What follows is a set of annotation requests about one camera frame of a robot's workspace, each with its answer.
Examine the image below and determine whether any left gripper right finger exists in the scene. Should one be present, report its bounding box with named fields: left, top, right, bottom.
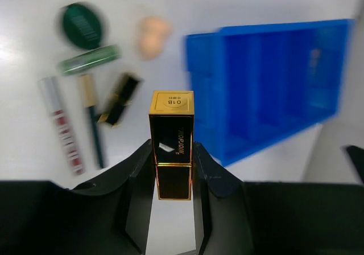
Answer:
left=193, top=142, right=363, bottom=254

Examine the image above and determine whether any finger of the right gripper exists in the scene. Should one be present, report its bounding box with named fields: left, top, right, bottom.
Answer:
left=345, top=145, right=364, bottom=183

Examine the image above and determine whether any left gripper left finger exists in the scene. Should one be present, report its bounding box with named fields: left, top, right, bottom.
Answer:
left=1, top=141, right=155, bottom=254

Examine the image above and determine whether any black gold lipstick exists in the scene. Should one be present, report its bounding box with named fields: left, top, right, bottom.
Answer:
left=96, top=72, right=143, bottom=128
left=149, top=91, right=195, bottom=200

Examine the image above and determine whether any beige makeup sponge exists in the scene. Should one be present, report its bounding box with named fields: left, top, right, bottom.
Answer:
left=136, top=16, right=172, bottom=60

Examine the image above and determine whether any blue plastic divided bin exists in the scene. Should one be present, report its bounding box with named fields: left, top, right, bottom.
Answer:
left=185, top=19, right=354, bottom=166

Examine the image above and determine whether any green gold mascara pen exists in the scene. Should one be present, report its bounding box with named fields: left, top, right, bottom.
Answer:
left=78, top=73, right=105, bottom=169

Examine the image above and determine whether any red lip gloss tube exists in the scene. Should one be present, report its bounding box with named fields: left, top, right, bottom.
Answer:
left=39, top=76, right=85, bottom=175

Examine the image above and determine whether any green clear lipstick tube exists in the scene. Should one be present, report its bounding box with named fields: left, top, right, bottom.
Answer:
left=59, top=45, right=121, bottom=76

